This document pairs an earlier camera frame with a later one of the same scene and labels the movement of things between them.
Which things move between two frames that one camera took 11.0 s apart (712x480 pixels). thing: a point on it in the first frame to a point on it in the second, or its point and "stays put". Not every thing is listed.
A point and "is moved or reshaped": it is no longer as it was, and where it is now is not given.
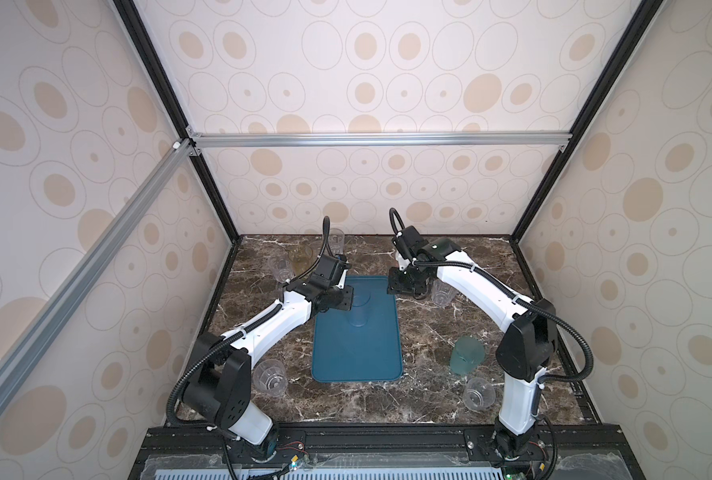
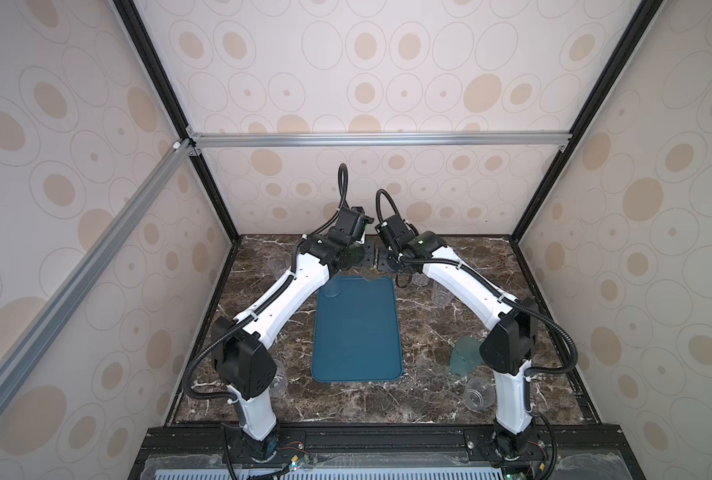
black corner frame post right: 639,24 stays put
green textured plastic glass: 466,356 stays put
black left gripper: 347,301 to 363,245
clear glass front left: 270,377 stays put
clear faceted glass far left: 281,266 stays put
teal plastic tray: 359,345 stays put
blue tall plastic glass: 358,315 is moved or reshaped
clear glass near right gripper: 442,293 stays put
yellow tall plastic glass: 300,256 is moved or reshaped
